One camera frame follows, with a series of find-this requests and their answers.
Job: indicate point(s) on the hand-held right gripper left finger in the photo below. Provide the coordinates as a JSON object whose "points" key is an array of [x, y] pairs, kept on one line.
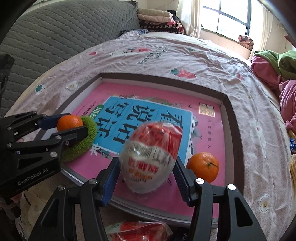
{"points": [[108, 183]]}

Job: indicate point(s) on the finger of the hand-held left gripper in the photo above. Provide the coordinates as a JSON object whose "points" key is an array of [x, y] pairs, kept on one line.
{"points": [[74, 135], [50, 121]]}

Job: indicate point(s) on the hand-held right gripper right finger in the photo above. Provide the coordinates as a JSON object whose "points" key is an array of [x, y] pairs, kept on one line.
{"points": [[182, 183]]}

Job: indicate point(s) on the orange tangerine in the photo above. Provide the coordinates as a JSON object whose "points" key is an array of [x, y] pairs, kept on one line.
{"points": [[203, 165], [69, 122]]}

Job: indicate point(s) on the cream cloth with black trim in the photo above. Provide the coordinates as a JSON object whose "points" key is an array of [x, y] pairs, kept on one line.
{"points": [[32, 208]]}

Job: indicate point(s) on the red white snack bag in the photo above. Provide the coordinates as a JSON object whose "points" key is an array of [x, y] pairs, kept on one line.
{"points": [[148, 162]]}

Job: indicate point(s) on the grey shallow cardboard box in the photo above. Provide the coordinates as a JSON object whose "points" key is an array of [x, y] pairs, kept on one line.
{"points": [[233, 139]]}

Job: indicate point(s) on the person's left hand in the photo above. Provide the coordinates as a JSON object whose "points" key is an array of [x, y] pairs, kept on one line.
{"points": [[13, 206]]}

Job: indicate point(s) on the pink and blue book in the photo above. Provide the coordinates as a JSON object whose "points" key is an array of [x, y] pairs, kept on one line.
{"points": [[150, 104]]}

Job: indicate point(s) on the grey quilted headboard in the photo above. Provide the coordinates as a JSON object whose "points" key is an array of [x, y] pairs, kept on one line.
{"points": [[57, 34]]}

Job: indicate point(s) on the yellow wafer packet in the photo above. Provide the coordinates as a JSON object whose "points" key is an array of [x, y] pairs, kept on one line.
{"points": [[293, 166]]}

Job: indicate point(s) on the small blue packet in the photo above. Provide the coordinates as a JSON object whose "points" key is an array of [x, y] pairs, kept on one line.
{"points": [[293, 146]]}

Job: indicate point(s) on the dark patterned pillow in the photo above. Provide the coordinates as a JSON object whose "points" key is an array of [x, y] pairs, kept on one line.
{"points": [[131, 32]]}

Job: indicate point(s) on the pink quilt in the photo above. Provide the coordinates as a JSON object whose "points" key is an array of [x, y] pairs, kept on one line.
{"points": [[286, 97]]}

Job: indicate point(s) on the dark patterned folded blanket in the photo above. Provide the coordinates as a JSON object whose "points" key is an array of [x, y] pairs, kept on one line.
{"points": [[159, 26]]}

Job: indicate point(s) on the cream folded blanket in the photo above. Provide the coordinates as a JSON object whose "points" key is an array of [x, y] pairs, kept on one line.
{"points": [[153, 15]]}

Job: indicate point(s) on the green blanket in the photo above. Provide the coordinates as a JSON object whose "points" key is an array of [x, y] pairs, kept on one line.
{"points": [[275, 60]]}

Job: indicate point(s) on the patterned cushion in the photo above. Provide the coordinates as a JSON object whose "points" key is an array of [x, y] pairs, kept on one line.
{"points": [[246, 41]]}

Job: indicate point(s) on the dark cloth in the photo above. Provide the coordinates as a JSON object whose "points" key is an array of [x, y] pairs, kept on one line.
{"points": [[173, 15]]}

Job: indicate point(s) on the cream curtain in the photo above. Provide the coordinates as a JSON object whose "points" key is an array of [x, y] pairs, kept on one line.
{"points": [[188, 16]]}

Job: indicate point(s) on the black framed window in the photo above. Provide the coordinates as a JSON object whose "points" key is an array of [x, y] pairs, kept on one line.
{"points": [[229, 16]]}

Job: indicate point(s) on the pink quilted cover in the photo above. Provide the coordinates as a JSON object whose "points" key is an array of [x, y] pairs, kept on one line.
{"points": [[291, 40]]}

